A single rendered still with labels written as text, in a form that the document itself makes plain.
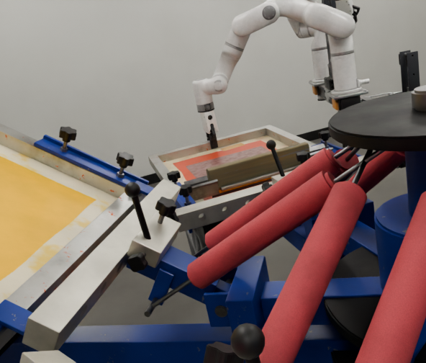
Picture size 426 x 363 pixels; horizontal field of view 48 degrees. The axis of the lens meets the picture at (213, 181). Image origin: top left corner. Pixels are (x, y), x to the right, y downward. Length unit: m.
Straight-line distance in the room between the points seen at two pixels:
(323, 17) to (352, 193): 1.34
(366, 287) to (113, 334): 0.53
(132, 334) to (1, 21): 4.38
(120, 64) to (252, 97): 1.50
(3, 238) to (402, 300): 0.73
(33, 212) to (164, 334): 0.38
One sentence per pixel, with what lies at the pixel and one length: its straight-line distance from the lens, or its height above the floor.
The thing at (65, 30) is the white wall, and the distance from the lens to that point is 5.12.
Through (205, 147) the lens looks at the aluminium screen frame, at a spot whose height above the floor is 1.01.
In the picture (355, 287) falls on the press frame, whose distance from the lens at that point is 0.89.
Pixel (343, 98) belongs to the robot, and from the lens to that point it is 2.02.
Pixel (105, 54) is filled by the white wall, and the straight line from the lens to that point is 5.12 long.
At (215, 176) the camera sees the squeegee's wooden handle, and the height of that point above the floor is 1.05.
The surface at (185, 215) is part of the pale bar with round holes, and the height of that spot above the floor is 1.04.
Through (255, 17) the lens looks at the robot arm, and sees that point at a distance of 1.95.
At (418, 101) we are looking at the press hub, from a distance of 0.76.
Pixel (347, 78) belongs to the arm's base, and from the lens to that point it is 2.05.
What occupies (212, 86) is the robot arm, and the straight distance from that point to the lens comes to 2.03.
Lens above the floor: 1.49
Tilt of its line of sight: 18 degrees down
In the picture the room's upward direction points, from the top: 12 degrees counter-clockwise
